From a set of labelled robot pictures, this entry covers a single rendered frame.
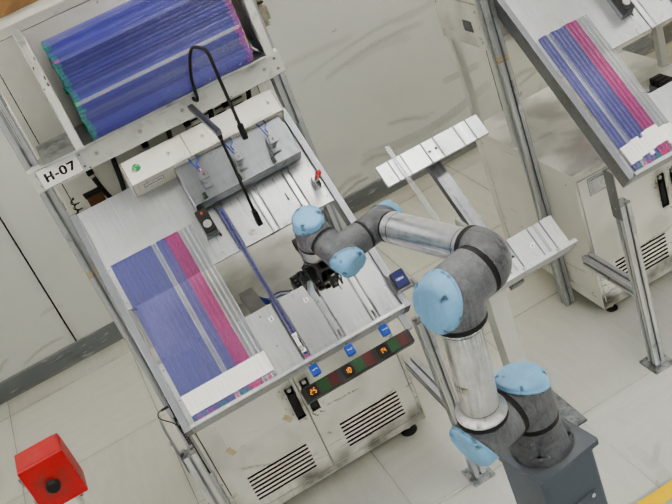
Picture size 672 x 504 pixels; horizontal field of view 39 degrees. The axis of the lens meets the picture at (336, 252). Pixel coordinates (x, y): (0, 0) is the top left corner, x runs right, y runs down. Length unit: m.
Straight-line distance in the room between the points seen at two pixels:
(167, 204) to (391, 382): 0.95
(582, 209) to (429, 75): 1.68
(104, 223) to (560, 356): 1.64
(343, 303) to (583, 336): 1.15
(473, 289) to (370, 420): 1.39
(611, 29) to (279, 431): 1.62
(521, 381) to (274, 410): 1.06
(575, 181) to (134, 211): 1.41
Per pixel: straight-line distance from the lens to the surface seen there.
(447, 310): 1.81
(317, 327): 2.60
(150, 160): 2.74
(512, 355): 2.99
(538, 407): 2.19
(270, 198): 2.74
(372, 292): 2.64
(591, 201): 3.26
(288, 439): 3.07
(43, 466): 2.68
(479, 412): 2.07
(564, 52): 3.03
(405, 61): 4.63
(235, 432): 2.99
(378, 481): 3.21
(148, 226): 2.74
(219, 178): 2.71
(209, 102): 2.74
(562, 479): 2.32
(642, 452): 3.05
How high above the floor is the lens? 2.19
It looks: 29 degrees down
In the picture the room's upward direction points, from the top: 23 degrees counter-clockwise
